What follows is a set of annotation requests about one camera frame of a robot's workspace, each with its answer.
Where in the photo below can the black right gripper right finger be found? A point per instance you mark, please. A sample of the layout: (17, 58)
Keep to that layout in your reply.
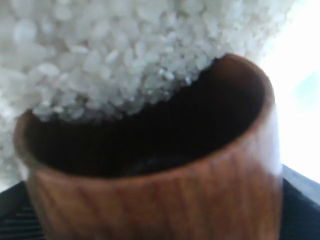
(301, 207)

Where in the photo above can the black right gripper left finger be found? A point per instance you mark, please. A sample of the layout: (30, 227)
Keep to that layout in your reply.
(18, 220)

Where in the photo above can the brown wooden cup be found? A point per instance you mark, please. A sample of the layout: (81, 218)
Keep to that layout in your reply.
(203, 166)

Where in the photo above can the round steel rice plate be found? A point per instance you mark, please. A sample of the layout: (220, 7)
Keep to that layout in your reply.
(89, 59)

